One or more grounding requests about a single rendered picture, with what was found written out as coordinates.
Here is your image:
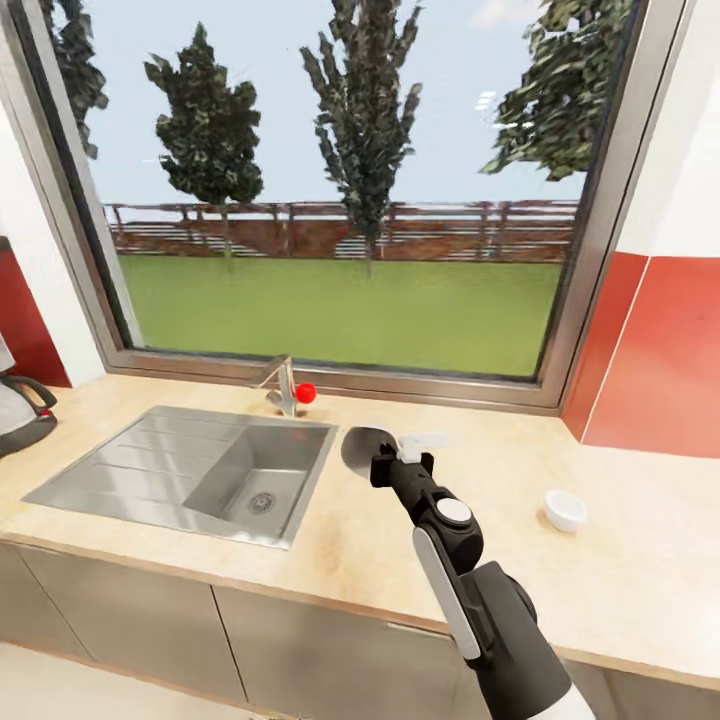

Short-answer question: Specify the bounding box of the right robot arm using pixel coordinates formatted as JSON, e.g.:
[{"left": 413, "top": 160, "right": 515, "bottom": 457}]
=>
[{"left": 369, "top": 432, "right": 597, "bottom": 720}]

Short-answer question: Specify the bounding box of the paper coffee filter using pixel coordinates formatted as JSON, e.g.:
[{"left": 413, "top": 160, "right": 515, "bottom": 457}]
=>
[{"left": 341, "top": 420, "right": 400, "bottom": 480}]

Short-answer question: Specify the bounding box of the coffee cup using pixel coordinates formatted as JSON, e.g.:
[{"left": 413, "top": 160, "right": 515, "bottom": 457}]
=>
[{"left": 545, "top": 490, "right": 588, "bottom": 531}]

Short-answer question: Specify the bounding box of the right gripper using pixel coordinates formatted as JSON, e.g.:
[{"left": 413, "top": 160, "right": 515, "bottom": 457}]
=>
[{"left": 369, "top": 444, "right": 435, "bottom": 502}]

